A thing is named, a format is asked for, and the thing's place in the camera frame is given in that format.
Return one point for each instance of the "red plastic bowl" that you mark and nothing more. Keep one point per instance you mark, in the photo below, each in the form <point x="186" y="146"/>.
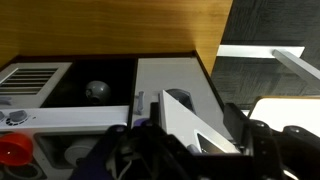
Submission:
<point x="15" y="149"/>

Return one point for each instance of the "white desk with pedestal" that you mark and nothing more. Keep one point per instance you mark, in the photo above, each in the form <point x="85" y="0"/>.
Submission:
<point x="286" y="111"/>

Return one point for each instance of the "grey toy kettle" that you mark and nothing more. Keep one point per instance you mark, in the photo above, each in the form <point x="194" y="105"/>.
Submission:
<point x="97" y="92"/>

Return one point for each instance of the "grey stove knob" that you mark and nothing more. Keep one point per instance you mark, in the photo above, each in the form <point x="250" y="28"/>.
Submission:
<point x="18" y="116"/>

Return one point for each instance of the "black white toy kitchen unit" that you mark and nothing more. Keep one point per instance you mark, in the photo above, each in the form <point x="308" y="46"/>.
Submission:
<point x="83" y="116"/>

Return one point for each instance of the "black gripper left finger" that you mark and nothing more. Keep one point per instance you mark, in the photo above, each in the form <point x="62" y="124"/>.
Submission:
<point x="146" y="153"/>

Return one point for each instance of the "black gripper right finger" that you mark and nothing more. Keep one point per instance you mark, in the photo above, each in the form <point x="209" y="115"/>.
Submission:
<point x="263" y="150"/>

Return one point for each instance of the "fridge door with water dispenser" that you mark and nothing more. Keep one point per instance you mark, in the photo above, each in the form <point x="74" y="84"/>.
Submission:
<point x="156" y="73"/>

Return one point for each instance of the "wooden floor platform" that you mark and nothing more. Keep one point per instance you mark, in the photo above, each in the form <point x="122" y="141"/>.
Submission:
<point x="110" y="26"/>

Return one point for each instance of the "white oven door with vents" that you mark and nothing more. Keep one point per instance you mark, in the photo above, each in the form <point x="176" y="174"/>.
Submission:
<point x="30" y="83"/>

